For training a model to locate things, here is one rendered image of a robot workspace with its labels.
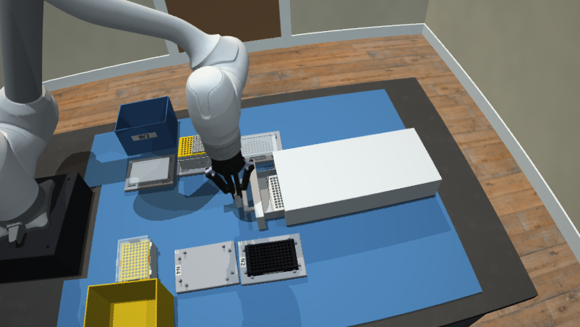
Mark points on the yellow open-top bin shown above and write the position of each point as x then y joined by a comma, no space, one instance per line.
129,304

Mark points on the blue flat mat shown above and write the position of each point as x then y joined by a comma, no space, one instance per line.
361,267

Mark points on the dark blue open bin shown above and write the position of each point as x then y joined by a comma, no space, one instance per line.
147,126

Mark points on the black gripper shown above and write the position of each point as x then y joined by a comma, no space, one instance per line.
234,166

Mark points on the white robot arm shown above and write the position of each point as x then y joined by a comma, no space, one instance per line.
29,113

